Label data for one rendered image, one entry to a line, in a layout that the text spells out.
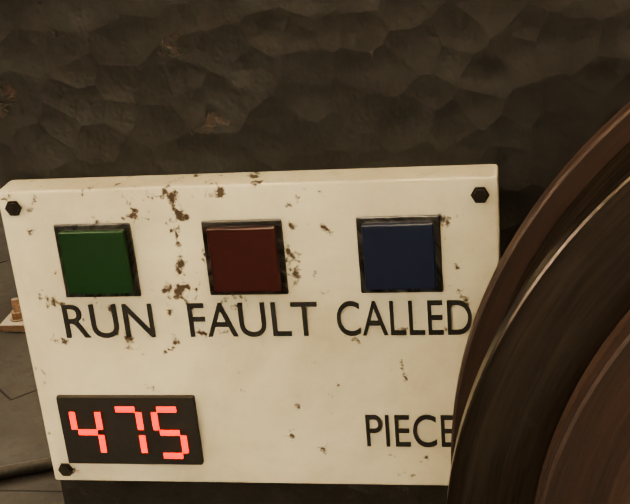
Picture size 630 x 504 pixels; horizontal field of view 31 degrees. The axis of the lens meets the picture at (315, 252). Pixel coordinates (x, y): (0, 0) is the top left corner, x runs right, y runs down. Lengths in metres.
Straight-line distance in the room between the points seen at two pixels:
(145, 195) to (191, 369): 0.10
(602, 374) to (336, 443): 0.23
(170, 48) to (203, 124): 0.04
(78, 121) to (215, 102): 0.07
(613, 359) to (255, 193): 0.22
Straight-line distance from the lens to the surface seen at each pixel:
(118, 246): 0.59
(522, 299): 0.43
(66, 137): 0.61
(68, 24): 0.59
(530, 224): 0.49
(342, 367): 0.60
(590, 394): 0.43
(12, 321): 3.47
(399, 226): 0.56
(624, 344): 0.42
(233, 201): 0.57
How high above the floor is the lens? 1.42
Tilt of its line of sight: 23 degrees down
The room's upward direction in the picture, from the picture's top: 5 degrees counter-clockwise
